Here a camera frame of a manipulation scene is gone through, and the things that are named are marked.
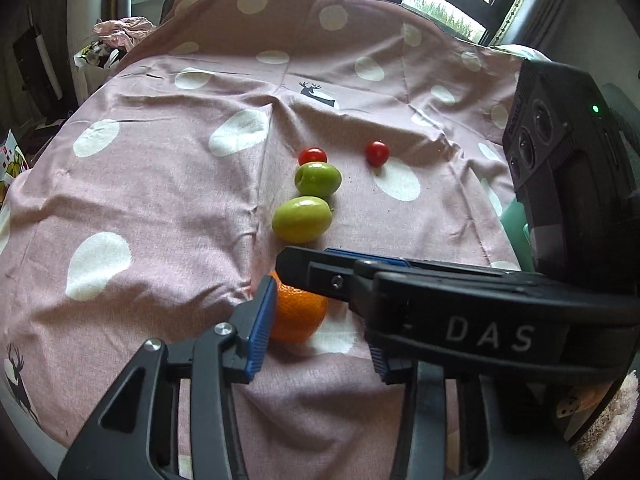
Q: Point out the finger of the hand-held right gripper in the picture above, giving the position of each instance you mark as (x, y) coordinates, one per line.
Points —
(370, 257)
(315, 272)

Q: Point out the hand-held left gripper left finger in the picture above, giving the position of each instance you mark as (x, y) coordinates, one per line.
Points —
(260, 330)

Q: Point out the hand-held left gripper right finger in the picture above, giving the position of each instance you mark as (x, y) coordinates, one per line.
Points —
(384, 367)

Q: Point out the orange mandarin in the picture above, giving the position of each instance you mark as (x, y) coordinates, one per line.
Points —
(297, 312)

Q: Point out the green jujube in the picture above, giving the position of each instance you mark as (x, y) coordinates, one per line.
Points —
(318, 178)
(302, 218)

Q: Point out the red cherry tomato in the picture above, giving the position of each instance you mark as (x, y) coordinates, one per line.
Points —
(377, 153)
(312, 155)

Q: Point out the pink polka dot cloth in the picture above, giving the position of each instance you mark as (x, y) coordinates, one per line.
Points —
(175, 185)

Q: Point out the patterned curtain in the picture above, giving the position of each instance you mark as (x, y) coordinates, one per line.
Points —
(520, 0)

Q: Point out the fluffy beige rug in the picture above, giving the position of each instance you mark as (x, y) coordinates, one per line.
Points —
(612, 425)

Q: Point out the colourful printed box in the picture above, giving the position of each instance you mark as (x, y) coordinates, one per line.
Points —
(10, 157)

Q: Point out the printed plastic bag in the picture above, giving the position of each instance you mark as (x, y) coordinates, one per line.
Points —
(97, 55)

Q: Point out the pink clothes pile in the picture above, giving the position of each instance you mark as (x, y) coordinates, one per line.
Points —
(122, 30)

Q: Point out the white board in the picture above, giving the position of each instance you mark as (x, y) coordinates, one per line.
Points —
(87, 25)

